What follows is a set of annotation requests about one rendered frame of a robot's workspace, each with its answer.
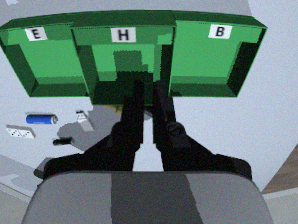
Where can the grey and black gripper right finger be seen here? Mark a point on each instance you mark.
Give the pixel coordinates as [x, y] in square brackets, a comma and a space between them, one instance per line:
[180, 152]

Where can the white domino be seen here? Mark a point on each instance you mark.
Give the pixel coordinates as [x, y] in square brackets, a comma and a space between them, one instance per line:
[21, 131]

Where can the blue battery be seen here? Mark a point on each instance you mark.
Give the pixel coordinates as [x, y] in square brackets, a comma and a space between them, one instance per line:
[41, 119]

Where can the yellow bolt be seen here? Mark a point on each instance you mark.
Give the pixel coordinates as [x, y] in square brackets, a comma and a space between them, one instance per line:
[118, 109]

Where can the dark green open bins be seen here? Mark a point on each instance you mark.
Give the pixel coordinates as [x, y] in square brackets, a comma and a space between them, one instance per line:
[207, 61]

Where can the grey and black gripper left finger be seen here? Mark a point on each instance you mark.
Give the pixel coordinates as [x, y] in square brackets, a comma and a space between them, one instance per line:
[113, 152]

